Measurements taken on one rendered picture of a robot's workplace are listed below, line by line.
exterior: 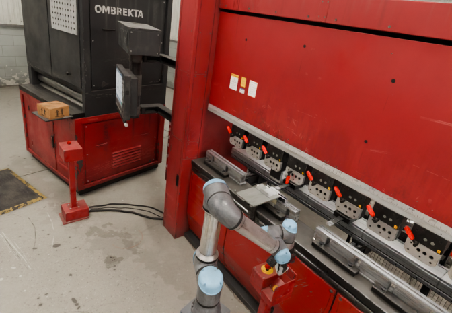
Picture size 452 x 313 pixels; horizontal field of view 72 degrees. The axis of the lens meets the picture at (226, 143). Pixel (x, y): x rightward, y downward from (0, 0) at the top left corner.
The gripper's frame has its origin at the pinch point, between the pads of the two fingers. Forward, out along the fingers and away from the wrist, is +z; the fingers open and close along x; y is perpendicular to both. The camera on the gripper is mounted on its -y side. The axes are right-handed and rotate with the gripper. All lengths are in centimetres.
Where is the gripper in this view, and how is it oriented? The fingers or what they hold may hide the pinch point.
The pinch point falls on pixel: (278, 274)
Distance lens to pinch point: 190.1
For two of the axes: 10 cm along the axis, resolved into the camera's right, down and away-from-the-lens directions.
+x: -5.3, -3.9, 7.5
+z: -0.6, 9.0, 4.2
